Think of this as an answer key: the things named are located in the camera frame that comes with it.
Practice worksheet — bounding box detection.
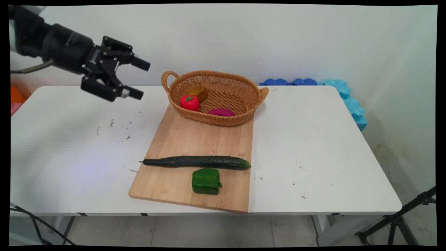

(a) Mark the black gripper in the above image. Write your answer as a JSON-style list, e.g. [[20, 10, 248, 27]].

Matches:
[[44, 23, 151, 102]]

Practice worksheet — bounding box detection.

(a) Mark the brown toy potato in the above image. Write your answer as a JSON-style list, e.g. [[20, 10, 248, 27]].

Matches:
[[189, 85, 208, 102]]

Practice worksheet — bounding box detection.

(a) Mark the red toy tomato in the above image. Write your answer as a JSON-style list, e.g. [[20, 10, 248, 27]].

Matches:
[[180, 94, 200, 112]]

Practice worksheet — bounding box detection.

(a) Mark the orange box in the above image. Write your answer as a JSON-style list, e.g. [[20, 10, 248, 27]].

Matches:
[[10, 85, 27, 104]]

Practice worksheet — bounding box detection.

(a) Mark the wooden cutting board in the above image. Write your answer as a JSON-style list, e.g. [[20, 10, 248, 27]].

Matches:
[[128, 103, 254, 213]]

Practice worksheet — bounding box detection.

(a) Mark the woven wicker basket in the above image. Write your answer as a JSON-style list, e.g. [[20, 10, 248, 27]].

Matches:
[[161, 70, 269, 127]]

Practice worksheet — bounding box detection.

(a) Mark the purple toy sweet potato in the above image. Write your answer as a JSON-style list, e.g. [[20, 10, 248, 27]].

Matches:
[[208, 108, 236, 117]]

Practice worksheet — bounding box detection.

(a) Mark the dark green cucumber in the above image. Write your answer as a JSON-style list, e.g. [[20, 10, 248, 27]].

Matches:
[[139, 155, 252, 170]]

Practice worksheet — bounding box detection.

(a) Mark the green toy bell pepper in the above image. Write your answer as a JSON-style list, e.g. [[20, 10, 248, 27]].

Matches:
[[192, 168, 222, 195]]

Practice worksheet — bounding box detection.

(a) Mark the dark metal table leg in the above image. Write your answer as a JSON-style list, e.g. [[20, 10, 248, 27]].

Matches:
[[62, 216, 76, 245]]

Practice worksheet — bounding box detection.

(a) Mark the cyan foam mat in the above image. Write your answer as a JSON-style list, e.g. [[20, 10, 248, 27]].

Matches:
[[321, 79, 368, 132]]

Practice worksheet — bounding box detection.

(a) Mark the white table leg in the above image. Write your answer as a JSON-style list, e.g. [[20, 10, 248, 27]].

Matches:
[[311, 214, 332, 246]]

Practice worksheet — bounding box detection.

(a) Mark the black tripod stand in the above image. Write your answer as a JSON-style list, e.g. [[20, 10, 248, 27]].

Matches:
[[355, 186, 437, 246]]

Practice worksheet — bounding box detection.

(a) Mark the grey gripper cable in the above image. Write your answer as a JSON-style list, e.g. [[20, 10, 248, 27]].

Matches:
[[10, 59, 55, 74]]

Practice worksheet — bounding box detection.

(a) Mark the black floor cable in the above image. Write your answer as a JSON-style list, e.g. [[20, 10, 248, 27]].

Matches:
[[13, 205, 76, 246], [10, 207, 53, 245]]

